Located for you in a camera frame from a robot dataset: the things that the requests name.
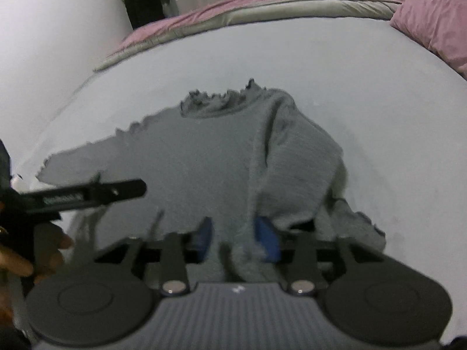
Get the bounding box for person's left forearm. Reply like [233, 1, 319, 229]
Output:
[0, 279, 16, 326]

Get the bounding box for grey knit sweater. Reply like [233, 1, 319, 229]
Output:
[36, 78, 386, 283]

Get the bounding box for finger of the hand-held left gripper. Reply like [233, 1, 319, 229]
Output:
[84, 172, 147, 207]

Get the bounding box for hanging black clothes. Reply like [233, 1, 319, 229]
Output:
[124, 0, 167, 30]

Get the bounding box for bed with grey sheet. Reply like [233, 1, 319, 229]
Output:
[0, 16, 467, 350]

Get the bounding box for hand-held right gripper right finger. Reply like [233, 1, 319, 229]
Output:
[253, 216, 384, 297]

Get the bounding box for large pink pillow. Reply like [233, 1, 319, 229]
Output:
[390, 0, 467, 79]

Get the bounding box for person's left hand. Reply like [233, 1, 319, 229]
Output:
[0, 236, 75, 278]

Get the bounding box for pink and grey duvet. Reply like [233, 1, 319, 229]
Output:
[94, 0, 402, 72]

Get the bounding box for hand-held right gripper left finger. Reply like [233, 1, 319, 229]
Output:
[94, 217, 214, 297]

